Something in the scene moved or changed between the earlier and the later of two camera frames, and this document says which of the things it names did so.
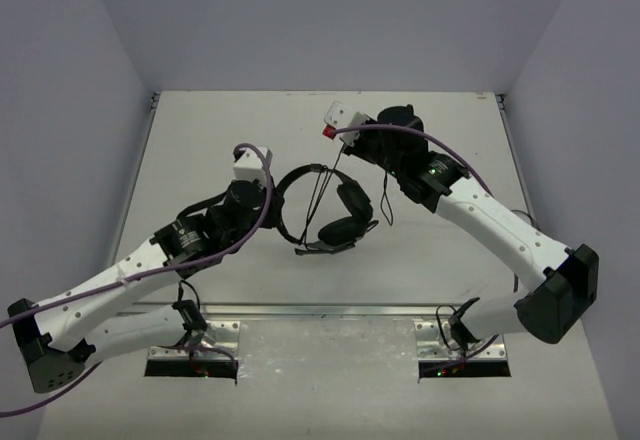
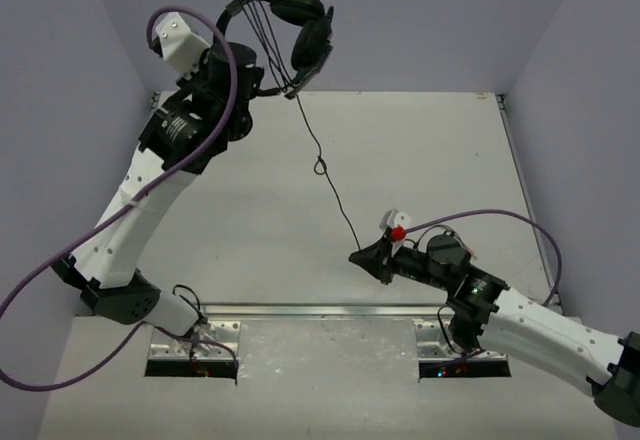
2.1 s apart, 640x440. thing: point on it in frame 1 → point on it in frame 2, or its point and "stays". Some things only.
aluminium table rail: (310, 309) stays
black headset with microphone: (336, 234) → (313, 46)
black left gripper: (273, 205) → (257, 80)
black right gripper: (357, 148) → (373, 260)
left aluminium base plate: (219, 343) stays
